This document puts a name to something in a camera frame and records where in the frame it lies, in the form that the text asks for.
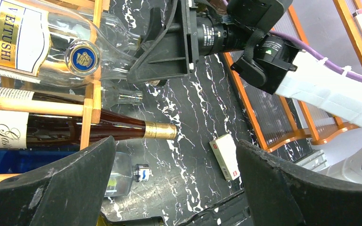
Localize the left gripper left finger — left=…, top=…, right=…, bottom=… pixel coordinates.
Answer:
left=0, top=137, right=115, bottom=226

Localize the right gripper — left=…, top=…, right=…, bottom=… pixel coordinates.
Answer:
left=127, top=0, right=248, bottom=83

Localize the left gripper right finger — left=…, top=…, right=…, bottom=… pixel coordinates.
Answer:
left=236, top=140, right=362, bottom=226

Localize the clear labelled liquor bottle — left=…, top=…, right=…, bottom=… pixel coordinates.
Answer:
left=0, top=0, right=140, bottom=88

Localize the dark green black-cap wine bottle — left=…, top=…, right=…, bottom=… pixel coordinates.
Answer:
left=96, top=213, right=165, bottom=226

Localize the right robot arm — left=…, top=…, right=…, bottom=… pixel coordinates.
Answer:
left=127, top=0, right=362, bottom=128

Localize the clear square blue-label bottle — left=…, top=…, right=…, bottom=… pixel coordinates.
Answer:
left=104, top=152, right=152, bottom=197

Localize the clear black-cap bottle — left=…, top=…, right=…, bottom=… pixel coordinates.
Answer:
left=101, top=86, right=143, bottom=109

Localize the wooden wine rack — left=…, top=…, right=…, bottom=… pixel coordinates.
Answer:
left=0, top=0, right=111, bottom=185

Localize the brown gold-cap wine bottle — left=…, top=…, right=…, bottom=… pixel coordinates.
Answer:
left=0, top=86, right=178, bottom=150

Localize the white rectangular box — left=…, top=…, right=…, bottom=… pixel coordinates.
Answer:
left=209, top=134, right=240, bottom=181

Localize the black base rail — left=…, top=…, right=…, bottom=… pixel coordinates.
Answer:
left=180, top=150, right=329, bottom=226

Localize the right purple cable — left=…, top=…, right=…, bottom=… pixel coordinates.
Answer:
left=222, top=0, right=362, bottom=89

